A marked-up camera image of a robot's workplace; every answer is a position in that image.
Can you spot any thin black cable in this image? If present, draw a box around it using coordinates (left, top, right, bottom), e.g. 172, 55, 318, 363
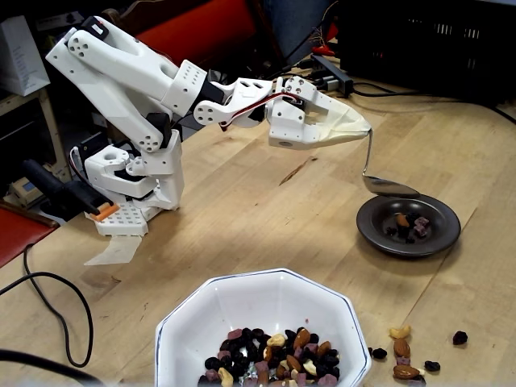
0, 241, 94, 368

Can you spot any dark printed box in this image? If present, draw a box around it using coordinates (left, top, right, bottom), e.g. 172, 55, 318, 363
35, 10, 77, 31

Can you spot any trail mix heap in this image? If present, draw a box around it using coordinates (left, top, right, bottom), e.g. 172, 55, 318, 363
196, 325, 342, 387

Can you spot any bent metal spoon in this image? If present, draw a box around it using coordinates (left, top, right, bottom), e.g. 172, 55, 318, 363
361, 127, 421, 198

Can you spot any cream wooden shelf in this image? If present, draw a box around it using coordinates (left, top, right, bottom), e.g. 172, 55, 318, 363
0, 86, 65, 182

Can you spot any black plastic crate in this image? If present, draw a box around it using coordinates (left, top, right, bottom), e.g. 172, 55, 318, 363
337, 0, 516, 108

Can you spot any blue grey panel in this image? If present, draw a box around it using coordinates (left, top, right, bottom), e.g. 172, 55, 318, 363
273, 0, 340, 68

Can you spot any beige masking tape wrap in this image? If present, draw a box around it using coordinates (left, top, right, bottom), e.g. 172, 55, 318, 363
312, 95, 371, 147

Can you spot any pale cashew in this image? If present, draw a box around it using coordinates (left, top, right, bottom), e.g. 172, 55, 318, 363
388, 324, 413, 340

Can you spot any black clamp with orange pad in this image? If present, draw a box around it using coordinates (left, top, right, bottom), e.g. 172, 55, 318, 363
21, 158, 121, 223

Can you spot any multicoloured wire bundle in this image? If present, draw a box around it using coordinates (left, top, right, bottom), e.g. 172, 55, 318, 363
308, 24, 328, 45

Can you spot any thick black cable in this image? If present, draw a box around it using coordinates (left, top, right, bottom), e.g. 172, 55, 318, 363
0, 348, 104, 387

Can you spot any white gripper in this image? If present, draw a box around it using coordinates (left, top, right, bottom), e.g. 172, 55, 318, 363
268, 75, 370, 151

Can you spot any white octagonal bowl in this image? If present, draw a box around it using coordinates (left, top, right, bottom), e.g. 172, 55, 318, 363
155, 267, 372, 387

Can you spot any grey usb hub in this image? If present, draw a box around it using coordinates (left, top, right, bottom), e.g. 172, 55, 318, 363
310, 53, 355, 98

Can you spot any white cardboard box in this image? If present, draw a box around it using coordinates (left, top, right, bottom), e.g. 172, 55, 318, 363
0, 15, 52, 98

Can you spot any beige masking tape scrap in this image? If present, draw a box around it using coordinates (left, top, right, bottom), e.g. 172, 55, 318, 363
83, 235, 143, 267

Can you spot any brown round plate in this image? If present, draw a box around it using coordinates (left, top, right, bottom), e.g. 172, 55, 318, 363
356, 191, 462, 258

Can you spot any red cushioned wooden chair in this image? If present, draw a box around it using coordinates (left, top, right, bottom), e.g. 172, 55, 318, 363
0, 201, 60, 269
100, 0, 285, 98

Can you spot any beige handheld meter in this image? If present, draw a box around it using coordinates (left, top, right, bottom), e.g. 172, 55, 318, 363
7, 176, 44, 209

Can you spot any black power cable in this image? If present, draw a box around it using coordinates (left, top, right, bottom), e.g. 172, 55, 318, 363
349, 81, 516, 123

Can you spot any small trail mix portion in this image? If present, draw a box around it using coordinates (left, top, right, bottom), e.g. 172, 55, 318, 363
385, 212, 431, 245

